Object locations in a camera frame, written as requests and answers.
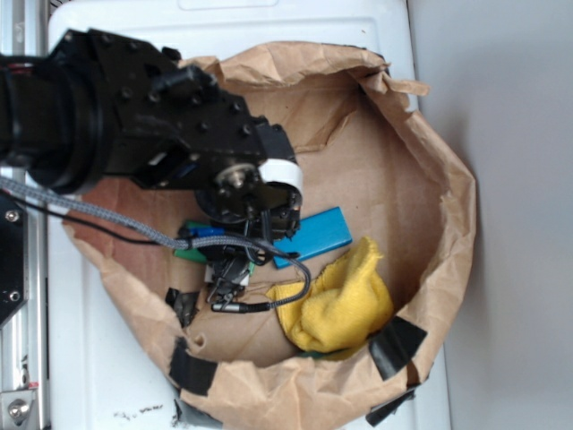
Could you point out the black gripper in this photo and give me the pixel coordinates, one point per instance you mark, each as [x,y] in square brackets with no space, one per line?
[262,201]

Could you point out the green rectangular block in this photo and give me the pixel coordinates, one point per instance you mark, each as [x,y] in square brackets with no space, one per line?
[190,254]

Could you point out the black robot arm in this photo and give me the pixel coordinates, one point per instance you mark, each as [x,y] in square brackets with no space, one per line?
[103,105]

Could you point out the blue rectangular block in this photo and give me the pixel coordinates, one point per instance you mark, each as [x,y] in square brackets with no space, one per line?
[318,234]

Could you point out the yellow microfiber cloth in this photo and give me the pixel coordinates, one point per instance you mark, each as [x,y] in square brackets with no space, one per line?
[346,303]

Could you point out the crumpled brown paper bag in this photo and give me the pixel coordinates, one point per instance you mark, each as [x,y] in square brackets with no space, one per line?
[361,148]

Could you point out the dark green object under cloth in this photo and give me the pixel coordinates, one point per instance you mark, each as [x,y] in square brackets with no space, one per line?
[338,355]

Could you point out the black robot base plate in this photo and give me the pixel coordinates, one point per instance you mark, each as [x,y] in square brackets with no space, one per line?
[13,259]

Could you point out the aluminium frame rail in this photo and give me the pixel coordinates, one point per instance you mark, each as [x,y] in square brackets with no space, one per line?
[25,400]

